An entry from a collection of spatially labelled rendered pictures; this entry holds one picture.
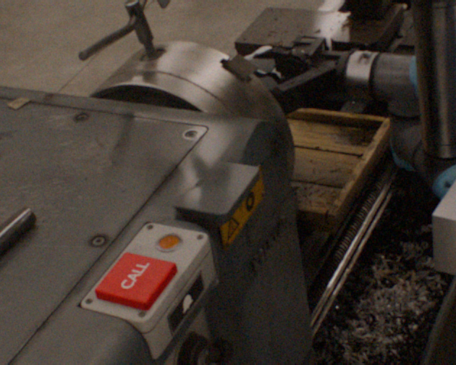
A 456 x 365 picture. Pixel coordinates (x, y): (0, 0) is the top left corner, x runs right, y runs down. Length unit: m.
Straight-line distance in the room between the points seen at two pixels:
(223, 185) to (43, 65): 3.29
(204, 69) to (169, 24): 3.08
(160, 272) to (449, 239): 0.42
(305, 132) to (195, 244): 0.86
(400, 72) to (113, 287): 0.72
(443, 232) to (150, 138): 0.37
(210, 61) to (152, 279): 0.50
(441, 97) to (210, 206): 0.47
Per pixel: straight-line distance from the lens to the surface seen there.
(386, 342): 1.76
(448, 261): 1.21
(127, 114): 1.19
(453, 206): 1.18
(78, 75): 4.11
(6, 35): 4.66
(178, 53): 1.34
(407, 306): 1.84
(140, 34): 1.34
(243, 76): 1.34
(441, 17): 1.29
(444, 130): 1.38
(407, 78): 1.47
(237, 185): 1.02
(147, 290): 0.89
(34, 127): 1.21
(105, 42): 1.18
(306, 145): 1.74
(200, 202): 1.00
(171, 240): 0.95
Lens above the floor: 1.84
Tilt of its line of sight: 35 degrees down
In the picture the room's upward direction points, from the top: 11 degrees counter-clockwise
